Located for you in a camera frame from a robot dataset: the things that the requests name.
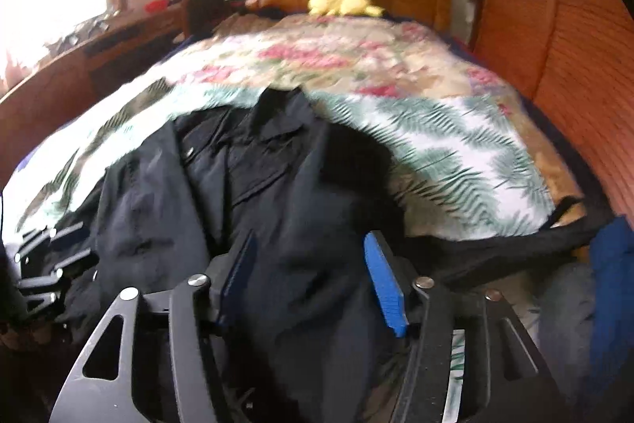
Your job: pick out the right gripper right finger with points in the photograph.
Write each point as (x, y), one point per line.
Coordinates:
(469, 357)

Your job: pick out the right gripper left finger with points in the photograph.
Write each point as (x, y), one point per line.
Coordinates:
(110, 373)

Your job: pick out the black double-breasted coat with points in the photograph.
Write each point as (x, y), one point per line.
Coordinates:
(252, 267)

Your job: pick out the folded grey garment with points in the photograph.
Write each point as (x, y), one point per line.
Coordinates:
(566, 312)

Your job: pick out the long wooden desk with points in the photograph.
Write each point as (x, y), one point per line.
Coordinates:
(74, 81)

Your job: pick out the folded navy blue garment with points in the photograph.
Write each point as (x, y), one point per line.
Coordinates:
(611, 259)

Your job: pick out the palm leaf print sheet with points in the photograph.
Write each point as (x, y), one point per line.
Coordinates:
(169, 177)

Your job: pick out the red bowl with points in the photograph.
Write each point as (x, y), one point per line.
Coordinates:
(156, 6)

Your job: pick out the wooden chair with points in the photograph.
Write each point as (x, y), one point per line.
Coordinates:
(199, 15)

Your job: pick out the floral quilt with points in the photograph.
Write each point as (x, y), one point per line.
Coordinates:
(339, 55)

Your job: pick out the wooden louvered wardrobe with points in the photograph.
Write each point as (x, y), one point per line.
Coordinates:
(574, 60)

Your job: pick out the yellow plush toy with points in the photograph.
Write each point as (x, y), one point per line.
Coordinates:
(344, 8)

